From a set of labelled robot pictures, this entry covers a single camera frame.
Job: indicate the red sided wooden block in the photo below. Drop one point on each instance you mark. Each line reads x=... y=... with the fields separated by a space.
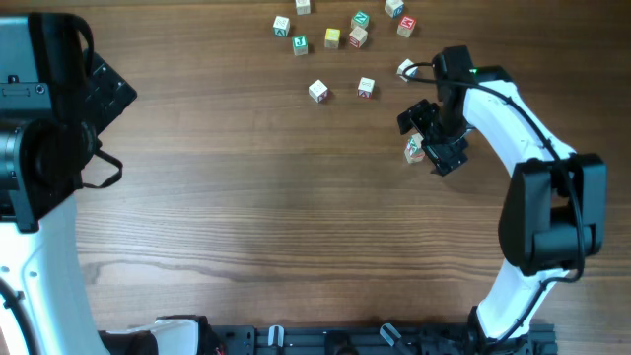
x=318 y=91

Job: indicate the red pattern wooden block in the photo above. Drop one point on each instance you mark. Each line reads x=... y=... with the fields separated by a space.
x=357 y=37

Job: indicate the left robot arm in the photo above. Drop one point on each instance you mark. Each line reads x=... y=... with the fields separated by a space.
x=44 y=304

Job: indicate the yellow wooden block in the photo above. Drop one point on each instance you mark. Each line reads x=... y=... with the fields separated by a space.
x=332 y=38

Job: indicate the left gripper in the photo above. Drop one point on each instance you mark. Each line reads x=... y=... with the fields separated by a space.
x=109 y=92

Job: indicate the blue letter wooden block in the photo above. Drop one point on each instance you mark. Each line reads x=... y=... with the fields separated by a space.
x=394 y=8

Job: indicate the red A wooden block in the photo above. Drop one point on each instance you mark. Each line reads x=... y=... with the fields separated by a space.
x=366 y=87

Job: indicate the red M wooden block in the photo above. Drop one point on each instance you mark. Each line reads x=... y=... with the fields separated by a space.
x=406 y=26

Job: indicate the green J wooden block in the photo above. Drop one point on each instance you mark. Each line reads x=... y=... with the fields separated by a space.
x=300 y=45

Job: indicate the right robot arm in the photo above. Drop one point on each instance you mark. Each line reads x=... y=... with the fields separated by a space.
x=553 y=215

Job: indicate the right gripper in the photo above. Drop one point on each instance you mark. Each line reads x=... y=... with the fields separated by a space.
x=435 y=134

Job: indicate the top edge wooden block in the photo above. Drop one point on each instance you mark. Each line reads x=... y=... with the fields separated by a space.
x=303 y=7

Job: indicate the blue sided wooden block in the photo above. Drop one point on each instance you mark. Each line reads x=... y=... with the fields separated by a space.
x=407 y=70

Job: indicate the plain white wooden block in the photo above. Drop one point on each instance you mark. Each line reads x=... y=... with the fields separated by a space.
x=413 y=157

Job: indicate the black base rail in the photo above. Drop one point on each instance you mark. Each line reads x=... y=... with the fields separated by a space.
x=429 y=338

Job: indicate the teal A wooden block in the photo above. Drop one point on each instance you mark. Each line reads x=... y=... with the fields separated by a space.
x=281 y=26

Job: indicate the green N wooden block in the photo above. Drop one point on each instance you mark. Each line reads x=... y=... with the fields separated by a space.
x=360 y=19

